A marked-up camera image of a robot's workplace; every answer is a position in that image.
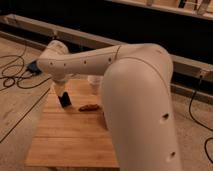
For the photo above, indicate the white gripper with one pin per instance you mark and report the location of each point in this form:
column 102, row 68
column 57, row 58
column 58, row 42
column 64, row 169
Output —
column 59, row 88

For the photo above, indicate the black eraser block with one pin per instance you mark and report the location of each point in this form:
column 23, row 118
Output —
column 64, row 100

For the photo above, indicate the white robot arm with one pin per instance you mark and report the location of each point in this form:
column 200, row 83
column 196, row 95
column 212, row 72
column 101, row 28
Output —
column 135, row 95

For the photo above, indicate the brown food piece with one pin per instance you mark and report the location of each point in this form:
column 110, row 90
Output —
column 89, row 107

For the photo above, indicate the wooden table board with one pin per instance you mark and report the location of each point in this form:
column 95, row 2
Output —
column 66, row 137

